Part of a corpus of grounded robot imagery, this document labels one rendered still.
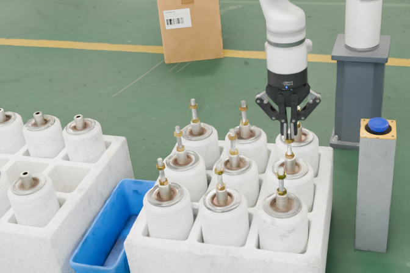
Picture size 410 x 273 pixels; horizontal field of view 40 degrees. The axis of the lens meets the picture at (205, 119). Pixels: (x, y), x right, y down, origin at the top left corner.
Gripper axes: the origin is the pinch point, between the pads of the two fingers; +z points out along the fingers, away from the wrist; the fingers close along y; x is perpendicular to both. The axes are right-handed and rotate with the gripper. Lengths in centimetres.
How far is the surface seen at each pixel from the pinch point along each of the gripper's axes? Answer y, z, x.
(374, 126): 16.8, 2.1, 4.2
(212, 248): -14.4, 16.9, -17.2
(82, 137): -51, 10, 12
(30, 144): -66, 13, 13
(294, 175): 1.0, 9.6, -2.9
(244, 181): -9.2, 11.2, -3.1
